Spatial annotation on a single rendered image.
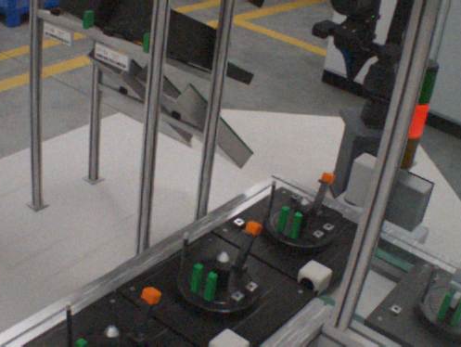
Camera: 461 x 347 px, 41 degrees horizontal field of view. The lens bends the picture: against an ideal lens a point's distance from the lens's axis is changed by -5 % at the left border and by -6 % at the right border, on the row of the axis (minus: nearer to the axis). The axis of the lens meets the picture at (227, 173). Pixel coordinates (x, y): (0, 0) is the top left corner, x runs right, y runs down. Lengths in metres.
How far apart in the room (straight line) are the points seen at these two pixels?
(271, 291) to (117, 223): 0.44
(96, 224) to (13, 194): 0.22
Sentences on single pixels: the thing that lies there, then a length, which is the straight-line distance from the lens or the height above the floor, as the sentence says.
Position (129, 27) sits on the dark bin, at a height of 1.32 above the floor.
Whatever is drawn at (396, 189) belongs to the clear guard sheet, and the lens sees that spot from 0.93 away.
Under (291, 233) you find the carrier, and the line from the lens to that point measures 1.20.
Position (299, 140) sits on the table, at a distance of 1.85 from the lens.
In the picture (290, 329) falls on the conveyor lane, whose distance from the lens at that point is 1.06.
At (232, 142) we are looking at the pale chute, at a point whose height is 1.06.
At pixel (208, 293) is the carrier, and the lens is 1.02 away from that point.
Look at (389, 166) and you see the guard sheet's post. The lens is 0.90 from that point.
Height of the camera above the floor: 1.67
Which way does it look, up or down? 30 degrees down
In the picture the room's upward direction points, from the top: 8 degrees clockwise
